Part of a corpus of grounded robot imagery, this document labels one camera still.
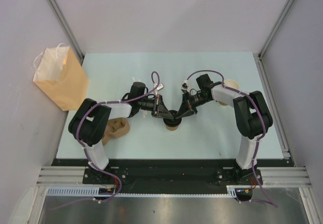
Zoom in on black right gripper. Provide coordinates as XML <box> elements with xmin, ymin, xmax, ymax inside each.
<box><xmin>176</xmin><ymin>91</ymin><xmax>211</xmax><ymax>119</ymax></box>

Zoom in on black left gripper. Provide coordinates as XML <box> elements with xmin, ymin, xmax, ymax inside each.
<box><xmin>138</xmin><ymin>95</ymin><xmax>173</xmax><ymax>120</ymax></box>

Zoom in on black plastic cup lid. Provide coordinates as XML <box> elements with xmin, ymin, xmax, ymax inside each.
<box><xmin>163</xmin><ymin>110</ymin><xmax>182</xmax><ymax>128</ymax></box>

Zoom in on single brown paper cup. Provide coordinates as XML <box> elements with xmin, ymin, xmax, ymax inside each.
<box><xmin>166</xmin><ymin>125</ymin><xmax>179</xmax><ymax>131</ymax></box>

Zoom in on brown paper bag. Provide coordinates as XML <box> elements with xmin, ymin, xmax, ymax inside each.
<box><xmin>33</xmin><ymin>43</ymin><xmax>88</xmax><ymax>111</ymax></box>

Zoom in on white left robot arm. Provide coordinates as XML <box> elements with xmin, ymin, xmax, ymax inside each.
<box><xmin>68</xmin><ymin>82</ymin><xmax>174</xmax><ymax>184</ymax></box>

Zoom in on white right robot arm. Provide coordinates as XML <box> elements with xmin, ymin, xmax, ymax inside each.
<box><xmin>175</xmin><ymin>74</ymin><xmax>273</xmax><ymax>184</ymax></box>

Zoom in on brown pulp cup carrier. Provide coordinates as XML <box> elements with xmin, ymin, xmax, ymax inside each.
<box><xmin>101</xmin><ymin>118</ymin><xmax>130</xmax><ymax>146</ymax></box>

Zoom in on stack of brown paper cups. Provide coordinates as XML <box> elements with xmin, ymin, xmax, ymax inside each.
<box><xmin>217</xmin><ymin>79</ymin><xmax>240</xmax><ymax>106</ymax></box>

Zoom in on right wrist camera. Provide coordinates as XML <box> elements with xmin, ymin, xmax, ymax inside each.
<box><xmin>181</xmin><ymin>80</ymin><xmax>190</xmax><ymax>93</ymax></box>

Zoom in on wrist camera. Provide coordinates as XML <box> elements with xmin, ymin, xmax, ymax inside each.
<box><xmin>156</xmin><ymin>83</ymin><xmax>164</xmax><ymax>91</ymax></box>
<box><xmin>181</xmin><ymin>80</ymin><xmax>190</xmax><ymax>93</ymax></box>

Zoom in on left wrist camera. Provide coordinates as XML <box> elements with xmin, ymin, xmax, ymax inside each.
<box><xmin>156</xmin><ymin>83</ymin><xmax>164</xmax><ymax>91</ymax></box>

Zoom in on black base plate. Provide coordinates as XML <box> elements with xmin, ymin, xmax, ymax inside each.
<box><xmin>83</xmin><ymin>159</ymin><xmax>263</xmax><ymax>186</ymax></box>

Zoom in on aluminium frame rail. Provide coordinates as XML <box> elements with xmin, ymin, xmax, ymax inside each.
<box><xmin>36</xmin><ymin>166</ymin><xmax>312</xmax><ymax>188</ymax></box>

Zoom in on white slotted cable duct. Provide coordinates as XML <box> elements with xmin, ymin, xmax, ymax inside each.
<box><xmin>47</xmin><ymin>187</ymin><xmax>99</xmax><ymax>196</ymax></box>

